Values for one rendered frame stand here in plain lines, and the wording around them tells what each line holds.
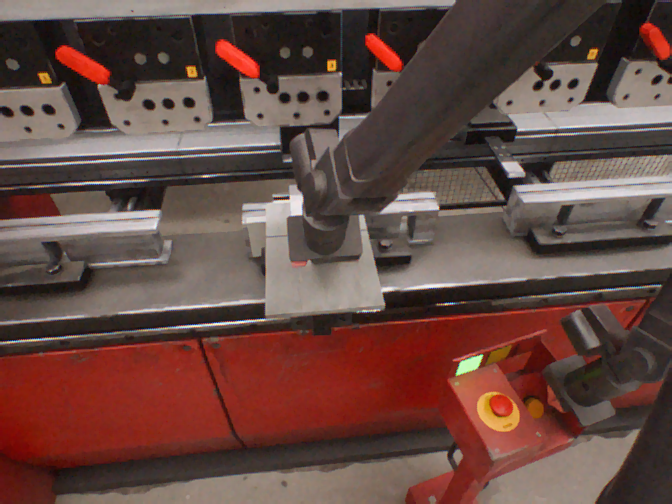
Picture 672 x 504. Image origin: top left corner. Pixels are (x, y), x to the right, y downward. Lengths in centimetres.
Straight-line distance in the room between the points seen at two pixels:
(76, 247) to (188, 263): 21
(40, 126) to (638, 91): 94
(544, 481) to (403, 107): 152
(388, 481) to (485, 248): 90
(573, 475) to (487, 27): 161
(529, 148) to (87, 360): 112
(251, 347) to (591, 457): 126
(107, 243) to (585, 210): 97
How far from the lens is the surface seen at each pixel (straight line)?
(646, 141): 141
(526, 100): 82
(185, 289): 91
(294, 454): 159
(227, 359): 101
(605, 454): 187
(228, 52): 65
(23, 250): 103
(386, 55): 67
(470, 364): 87
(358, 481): 161
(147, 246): 95
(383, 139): 38
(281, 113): 73
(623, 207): 112
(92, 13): 72
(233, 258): 94
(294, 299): 69
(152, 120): 76
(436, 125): 34
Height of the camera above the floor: 153
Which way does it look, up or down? 45 degrees down
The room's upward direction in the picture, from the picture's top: straight up
